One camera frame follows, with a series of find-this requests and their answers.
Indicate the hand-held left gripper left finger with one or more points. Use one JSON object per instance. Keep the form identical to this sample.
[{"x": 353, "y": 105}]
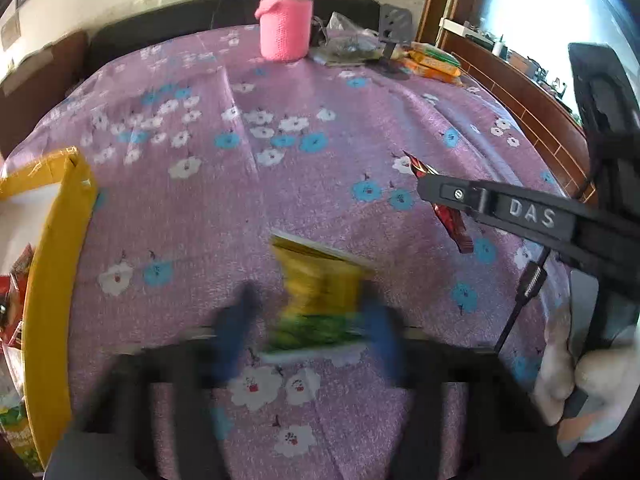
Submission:
[{"x": 230, "y": 345}]

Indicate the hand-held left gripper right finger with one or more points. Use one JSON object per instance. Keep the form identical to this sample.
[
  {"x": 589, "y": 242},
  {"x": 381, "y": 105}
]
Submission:
[{"x": 385, "y": 345}]

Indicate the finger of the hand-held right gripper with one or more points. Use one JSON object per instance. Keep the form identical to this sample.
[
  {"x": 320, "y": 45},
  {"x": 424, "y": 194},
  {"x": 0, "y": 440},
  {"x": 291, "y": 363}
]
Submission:
[{"x": 505, "y": 207}]

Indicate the long dark red snack packet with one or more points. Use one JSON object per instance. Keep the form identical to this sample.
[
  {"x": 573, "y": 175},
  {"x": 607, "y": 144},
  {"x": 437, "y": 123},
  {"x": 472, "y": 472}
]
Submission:
[{"x": 450, "y": 222}]

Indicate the yellow green snack packet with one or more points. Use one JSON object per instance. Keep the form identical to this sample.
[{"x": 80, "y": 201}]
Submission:
[{"x": 320, "y": 280}]

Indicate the yellow cardboard box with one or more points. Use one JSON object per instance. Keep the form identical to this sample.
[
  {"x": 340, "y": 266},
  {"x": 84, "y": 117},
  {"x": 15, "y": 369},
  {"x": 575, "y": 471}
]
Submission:
[{"x": 55, "y": 285}]

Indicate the person's right hand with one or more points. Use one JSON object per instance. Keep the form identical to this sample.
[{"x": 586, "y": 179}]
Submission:
[{"x": 605, "y": 385}]

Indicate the orange green flat boxes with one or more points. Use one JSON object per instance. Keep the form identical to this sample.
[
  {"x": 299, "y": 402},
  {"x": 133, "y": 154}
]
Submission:
[{"x": 432, "y": 62}]

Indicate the white box on sill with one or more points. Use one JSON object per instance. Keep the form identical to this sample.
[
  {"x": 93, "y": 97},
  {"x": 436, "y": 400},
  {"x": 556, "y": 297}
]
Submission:
[{"x": 457, "y": 26}]

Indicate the red black snack packet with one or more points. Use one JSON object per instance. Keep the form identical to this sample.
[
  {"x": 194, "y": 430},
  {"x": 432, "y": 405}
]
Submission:
[{"x": 15, "y": 285}]

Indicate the bright green snack packet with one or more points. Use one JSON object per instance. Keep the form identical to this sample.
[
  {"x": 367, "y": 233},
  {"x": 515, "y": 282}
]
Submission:
[{"x": 17, "y": 435}]

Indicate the clear plastic bag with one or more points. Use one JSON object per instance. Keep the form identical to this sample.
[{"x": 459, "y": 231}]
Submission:
[{"x": 345, "y": 40}]

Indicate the bottle with pink knitted sleeve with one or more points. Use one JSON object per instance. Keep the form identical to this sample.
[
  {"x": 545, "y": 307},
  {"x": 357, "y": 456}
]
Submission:
[{"x": 285, "y": 15}]

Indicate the brown cardboard sheet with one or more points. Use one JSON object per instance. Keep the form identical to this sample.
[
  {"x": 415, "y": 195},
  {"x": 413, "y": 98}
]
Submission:
[{"x": 40, "y": 90}]

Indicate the black headboard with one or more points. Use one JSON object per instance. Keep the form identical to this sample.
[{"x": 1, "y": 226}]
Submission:
[{"x": 200, "y": 10}]

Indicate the wall plaque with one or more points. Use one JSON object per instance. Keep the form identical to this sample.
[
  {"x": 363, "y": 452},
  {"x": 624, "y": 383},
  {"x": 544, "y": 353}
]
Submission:
[{"x": 9, "y": 30}]

